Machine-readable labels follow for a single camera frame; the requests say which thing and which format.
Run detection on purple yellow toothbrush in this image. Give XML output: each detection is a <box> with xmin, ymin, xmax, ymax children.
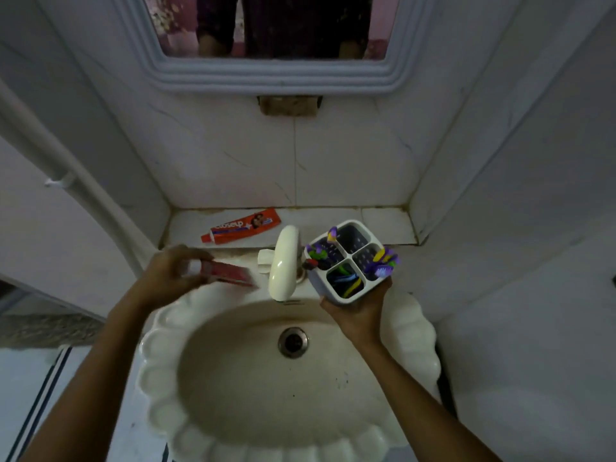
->
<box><xmin>365</xmin><ymin>245</ymin><xmax>400</xmax><ymax>280</ymax></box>

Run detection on white plastic faucet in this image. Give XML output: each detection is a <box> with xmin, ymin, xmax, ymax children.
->
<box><xmin>268</xmin><ymin>225</ymin><xmax>304</xmax><ymax>303</ymax></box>

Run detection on purple green toothbrush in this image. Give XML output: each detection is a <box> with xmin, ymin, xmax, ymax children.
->
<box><xmin>304</xmin><ymin>243</ymin><xmax>334</xmax><ymax>271</ymax></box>

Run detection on white-framed wall mirror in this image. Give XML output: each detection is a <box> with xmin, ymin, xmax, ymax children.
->
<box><xmin>110</xmin><ymin>0</ymin><xmax>439</xmax><ymax>96</ymax></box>

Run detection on small red toothpaste tube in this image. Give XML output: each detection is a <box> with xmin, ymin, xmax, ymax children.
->
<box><xmin>185</xmin><ymin>259</ymin><xmax>261</xmax><ymax>289</ymax></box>

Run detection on person's right hand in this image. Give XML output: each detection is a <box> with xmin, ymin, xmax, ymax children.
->
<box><xmin>320</xmin><ymin>278</ymin><xmax>393</xmax><ymax>350</ymax></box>

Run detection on white wall pipe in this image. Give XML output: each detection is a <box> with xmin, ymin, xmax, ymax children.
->
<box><xmin>0</xmin><ymin>78</ymin><xmax>160</xmax><ymax>276</ymax></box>

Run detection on white scalloped sink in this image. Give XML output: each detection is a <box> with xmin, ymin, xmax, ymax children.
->
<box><xmin>135</xmin><ymin>276</ymin><xmax>442</xmax><ymax>462</ymax></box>

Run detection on person's left forearm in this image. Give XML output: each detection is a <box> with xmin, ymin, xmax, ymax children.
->
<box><xmin>19</xmin><ymin>288</ymin><xmax>162</xmax><ymax>462</ymax></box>

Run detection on person's right forearm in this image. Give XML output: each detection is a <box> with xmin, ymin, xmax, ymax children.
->
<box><xmin>344</xmin><ymin>339</ymin><xmax>503</xmax><ymax>462</ymax></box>

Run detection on person's left hand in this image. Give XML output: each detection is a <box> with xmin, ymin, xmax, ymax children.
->
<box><xmin>136</xmin><ymin>244</ymin><xmax>217</xmax><ymax>315</ymax></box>

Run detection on white four-slot toothbrush holder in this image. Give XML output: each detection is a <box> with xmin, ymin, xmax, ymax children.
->
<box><xmin>303</xmin><ymin>219</ymin><xmax>393</xmax><ymax>306</ymax></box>

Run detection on metal sink drain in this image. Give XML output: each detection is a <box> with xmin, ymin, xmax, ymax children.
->
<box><xmin>278</xmin><ymin>327</ymin><xmax>310</xmax><ymax>359</ymax></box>

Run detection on brown mirror bracket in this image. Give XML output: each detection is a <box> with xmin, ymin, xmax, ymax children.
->
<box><xmin>257</xmin><ymin>94</ymin><xmax>323</xmax><ymax>117</ymax></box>

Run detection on large red toothpaste tube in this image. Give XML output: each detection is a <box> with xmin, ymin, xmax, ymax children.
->
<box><xmin>201</xmin><ymin>208</ymin><xmax>282</xmax><ymax>245</ymax></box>

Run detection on blue yellow toothbrush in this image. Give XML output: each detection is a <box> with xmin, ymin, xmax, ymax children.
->
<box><xmin>332</xmin><ymin>270</ymin><xmax>364</xmax><ymax>299</ymax></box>

